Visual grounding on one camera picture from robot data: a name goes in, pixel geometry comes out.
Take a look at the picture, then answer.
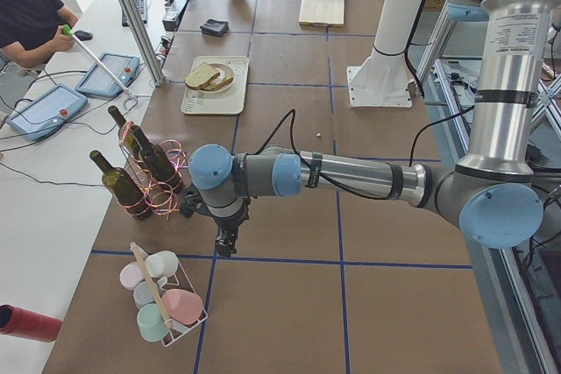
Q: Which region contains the white stick green handle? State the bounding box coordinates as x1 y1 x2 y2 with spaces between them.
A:
61 25 138 109

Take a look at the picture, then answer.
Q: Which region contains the bread slice with egg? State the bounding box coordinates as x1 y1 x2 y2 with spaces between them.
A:
202 74 233 92

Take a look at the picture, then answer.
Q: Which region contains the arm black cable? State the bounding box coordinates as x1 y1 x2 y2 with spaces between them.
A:
256 109 395 200

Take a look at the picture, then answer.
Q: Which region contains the large pink cup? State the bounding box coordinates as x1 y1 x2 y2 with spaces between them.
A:
162 289 203 326

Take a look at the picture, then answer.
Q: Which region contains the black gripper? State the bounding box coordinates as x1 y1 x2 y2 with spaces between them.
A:
179 186 251 257

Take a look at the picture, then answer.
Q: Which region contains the far teach pendant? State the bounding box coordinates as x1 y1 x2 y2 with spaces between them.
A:
75 52 142 100

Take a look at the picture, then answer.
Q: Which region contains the wooden cutting board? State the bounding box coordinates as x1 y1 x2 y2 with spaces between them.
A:
298 0 344 27

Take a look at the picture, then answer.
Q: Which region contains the black keyboard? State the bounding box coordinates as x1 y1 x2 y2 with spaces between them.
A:
133 0 148 24

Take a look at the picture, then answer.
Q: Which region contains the copper wire bottle rack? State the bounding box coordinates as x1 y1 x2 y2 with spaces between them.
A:
119 121 186 217

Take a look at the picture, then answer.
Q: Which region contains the white cup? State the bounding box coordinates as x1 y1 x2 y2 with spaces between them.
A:
145 251 179 278

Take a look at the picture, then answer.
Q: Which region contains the wire dish rack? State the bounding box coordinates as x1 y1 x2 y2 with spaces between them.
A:
119 243 208 347

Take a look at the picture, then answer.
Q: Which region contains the black computer mouse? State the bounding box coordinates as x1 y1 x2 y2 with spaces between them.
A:
74 30 93 41

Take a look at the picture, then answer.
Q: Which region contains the dark wine bottle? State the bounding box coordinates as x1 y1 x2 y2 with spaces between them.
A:
108 106 146 169
89 150 152 220
131 124 184 194

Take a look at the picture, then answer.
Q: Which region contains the red cylinder bottle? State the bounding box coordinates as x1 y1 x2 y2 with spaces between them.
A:
1 304 62 342

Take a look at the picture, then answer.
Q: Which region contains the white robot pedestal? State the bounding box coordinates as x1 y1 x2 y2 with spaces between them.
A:
347 0 423 108

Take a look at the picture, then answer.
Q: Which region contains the aluminium frame post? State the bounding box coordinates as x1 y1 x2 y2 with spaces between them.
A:
118 0 166 87

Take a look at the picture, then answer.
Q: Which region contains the teach pendant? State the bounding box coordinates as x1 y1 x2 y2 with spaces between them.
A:
7 84 88 141
75 52 142 100

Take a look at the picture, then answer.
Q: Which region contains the grey blue cup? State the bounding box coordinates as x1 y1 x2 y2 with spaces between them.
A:
133 281 155 309

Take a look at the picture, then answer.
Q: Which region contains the near teach pendant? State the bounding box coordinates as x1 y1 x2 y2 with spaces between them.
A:
7 84 88 141

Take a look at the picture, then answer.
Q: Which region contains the white bear tray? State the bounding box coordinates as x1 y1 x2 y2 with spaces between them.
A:
181 56 249 115

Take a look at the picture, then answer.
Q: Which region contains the grey folded cloth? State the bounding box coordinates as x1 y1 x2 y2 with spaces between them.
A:
200 18 229 37

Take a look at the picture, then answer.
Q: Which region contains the light pink cup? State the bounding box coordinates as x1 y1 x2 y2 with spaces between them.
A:
119 262 145 291

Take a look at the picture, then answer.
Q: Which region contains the person in black shirt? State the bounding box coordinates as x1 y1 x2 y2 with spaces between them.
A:
1 0 78 68

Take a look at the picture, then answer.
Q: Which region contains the mint green cup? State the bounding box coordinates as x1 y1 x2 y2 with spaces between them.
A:
137 303 169 342

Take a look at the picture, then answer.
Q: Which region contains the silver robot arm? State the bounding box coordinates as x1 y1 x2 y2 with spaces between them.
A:
188 0 560 257

